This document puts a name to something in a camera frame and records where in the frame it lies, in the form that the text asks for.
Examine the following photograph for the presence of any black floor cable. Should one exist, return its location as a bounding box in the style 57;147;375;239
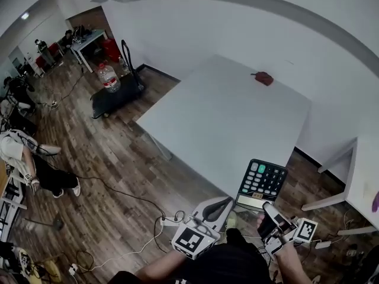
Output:
38;146;166;218

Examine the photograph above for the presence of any person's black clothing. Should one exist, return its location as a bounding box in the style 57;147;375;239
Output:
108;228;279;284

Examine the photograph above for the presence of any red pouch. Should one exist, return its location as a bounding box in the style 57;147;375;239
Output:
250;71;274;86

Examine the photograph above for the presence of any white desk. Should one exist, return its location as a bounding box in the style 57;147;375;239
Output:
301;134;379;236

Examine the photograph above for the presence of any white metal rack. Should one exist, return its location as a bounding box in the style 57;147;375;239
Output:
0;164;27;242

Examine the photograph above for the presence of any black platform cart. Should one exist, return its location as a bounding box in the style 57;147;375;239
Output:
90;39;146;120

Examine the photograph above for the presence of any person's right forearm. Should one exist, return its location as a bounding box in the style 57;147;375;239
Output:
274;243;314;284

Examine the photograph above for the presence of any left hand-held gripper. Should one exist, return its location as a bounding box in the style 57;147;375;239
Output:
171;196;235;260

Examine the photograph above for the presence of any white floor cable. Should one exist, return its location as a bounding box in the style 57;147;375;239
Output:
88;223;163;273

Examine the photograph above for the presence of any person's yellow-green shoe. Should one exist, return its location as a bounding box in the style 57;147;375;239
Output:
225;211;238;229

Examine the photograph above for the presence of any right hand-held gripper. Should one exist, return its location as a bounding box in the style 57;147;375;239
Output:
256;202;319;259

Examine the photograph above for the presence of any large clear water jug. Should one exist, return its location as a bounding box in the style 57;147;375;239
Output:
97;63;121;93

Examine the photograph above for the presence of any small clear bottle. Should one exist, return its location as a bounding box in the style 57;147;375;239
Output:
117;56;130;74

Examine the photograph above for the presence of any small white table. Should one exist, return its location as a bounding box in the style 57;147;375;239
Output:
70;29;109;73

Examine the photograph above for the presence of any black calculator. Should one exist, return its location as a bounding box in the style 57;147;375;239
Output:
235;159;289;211

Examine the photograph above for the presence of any person's left forearm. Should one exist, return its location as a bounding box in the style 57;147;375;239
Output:
136;248;193;281

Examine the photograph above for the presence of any red box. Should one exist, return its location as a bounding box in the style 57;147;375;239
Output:
102;38;122;63

